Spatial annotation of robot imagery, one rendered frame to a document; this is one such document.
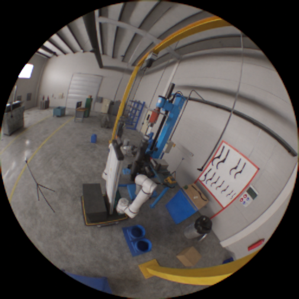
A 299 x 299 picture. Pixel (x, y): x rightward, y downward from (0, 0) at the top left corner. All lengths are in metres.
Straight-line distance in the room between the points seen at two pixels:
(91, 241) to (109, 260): 0.53
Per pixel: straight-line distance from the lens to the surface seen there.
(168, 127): 2.23
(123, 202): 1.44
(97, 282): 2.20
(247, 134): 3.09
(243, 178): 2.99
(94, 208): 1.54
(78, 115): 7.52
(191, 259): 2.61
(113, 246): 2.26
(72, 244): 2.38
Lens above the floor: 2.26
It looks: 24 degrees down
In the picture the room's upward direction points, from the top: 23 degrees clockwise
